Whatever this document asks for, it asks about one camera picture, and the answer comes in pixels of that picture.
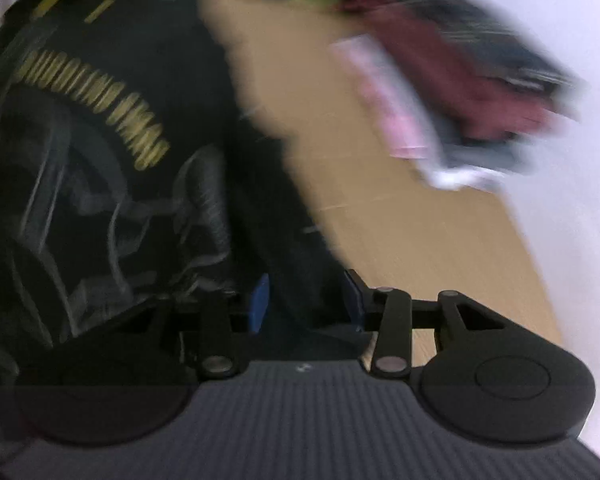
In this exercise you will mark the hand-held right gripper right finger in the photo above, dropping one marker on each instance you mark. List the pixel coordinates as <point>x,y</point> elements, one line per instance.
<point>356,302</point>

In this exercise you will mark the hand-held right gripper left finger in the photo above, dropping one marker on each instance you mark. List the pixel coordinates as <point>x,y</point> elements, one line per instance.
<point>260,305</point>

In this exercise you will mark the black printed T-shirt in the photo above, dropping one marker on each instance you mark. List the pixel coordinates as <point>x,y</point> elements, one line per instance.
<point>155,85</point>

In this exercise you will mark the pile of folded clothes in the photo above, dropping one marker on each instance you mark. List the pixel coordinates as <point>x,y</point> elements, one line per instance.
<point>430,60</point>

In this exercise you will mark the white pink printed garment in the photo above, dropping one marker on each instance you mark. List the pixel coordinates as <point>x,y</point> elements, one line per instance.
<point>390,105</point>

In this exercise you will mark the dark patterned garment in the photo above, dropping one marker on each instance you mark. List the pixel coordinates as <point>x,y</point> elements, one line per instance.
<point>505,50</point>

